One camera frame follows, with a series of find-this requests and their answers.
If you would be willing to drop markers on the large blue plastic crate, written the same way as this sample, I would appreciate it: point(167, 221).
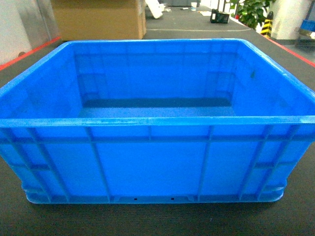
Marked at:
point(154, 122)

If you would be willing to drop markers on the large brown cardboard box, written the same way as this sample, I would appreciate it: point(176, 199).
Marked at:
point(100, 19)

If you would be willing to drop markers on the black device on floor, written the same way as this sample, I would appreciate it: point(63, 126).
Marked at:
point(218, 17)

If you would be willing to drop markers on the white cup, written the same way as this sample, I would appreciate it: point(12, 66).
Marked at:
point(193, 6)

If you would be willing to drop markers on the yellow black striped bollard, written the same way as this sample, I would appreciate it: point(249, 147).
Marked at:
point(267, 26)

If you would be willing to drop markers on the green potted plant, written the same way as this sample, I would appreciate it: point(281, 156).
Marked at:
point(251, 12)

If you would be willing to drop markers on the small blue bin background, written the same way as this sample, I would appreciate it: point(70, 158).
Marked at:
point(308, 25)

